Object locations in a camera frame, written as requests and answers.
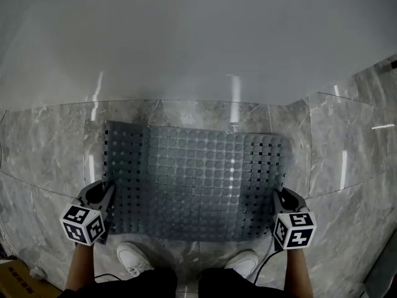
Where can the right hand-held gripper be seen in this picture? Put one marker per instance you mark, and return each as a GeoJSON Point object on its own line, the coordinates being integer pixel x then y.
{"type": "Point", "coordinates": [294, 230]}

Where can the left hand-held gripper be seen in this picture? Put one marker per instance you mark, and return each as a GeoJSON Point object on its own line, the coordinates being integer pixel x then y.
{"type": "Point", "coordinates": [82, 225]}

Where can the grey perforated bath mat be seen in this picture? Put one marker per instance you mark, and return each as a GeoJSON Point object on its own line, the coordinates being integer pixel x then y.
{"type": "Point", "coordinates": [198, 182]}

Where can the person's right forearm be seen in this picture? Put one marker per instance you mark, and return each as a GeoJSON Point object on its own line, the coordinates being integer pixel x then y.
{"type": "Point", "coordinates": [297, 269]}

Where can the person's left forearm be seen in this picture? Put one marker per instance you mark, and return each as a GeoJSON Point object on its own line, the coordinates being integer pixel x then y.
{"type": "Point", "coordinates": [80, 265]}

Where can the grey marble floor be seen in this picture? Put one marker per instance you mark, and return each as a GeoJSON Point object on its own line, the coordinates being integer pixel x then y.
{"type": "Point", "coordinates": [46, 151]}

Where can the white bathtub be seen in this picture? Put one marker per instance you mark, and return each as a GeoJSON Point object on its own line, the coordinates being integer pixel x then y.
{"type": "Point", "coordinates": [198, 36]}

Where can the person's left white shoe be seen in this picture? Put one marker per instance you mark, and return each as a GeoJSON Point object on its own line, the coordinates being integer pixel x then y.
{"type": "Point", "coordinates": [133, 258]}

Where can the person's white shoe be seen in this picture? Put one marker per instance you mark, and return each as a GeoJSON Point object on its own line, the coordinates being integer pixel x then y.
{"type": "Point", "coordinates": [133, 258]}
{"type": "Point", "coordinates": [243, 261]}

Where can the person's right white shoe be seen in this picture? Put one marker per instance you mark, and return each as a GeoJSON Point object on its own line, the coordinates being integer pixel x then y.
{"type": "Point", "coordinates": [243, 261]}

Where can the white crumpled paper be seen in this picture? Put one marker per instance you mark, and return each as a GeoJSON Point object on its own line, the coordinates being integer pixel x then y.
{"type": "Point", "coordinates": [38, 272]}

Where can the person's black trousers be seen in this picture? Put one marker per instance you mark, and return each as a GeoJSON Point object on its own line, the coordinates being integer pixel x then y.
{"type": "Point", "coordinates": [155, 286]}

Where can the grey padded seat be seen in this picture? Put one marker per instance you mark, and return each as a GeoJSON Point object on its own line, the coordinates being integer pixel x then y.
{"type": "Point", "coordinates": [383, 272]}

